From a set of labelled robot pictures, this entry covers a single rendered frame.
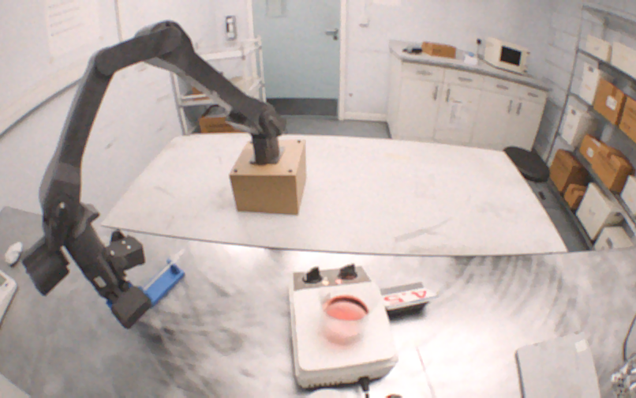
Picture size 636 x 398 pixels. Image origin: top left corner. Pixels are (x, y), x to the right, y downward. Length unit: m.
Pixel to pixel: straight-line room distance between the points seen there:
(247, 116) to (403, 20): 2.74
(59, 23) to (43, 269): 1.48
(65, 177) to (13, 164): 1.16
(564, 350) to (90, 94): 0.82
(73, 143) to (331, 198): 0.54
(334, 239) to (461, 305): 0.28
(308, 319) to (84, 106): 0.39
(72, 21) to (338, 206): 1.66
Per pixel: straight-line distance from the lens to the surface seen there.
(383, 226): 0.62
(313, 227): 0.61
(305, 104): 3.32
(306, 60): 3.18
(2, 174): 1.51
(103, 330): 0.60
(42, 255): 0.43
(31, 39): 1.65
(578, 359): 0.63
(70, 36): 1.80
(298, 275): 0.48
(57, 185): 0.38
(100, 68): 0.38
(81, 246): 0.42
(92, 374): 0.58
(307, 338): 0.37
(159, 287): 0.57
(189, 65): 0.45
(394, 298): 0.49
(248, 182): 0.61
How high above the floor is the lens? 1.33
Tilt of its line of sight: 39 degrees down
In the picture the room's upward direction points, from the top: 1 degrees counter-clockwise
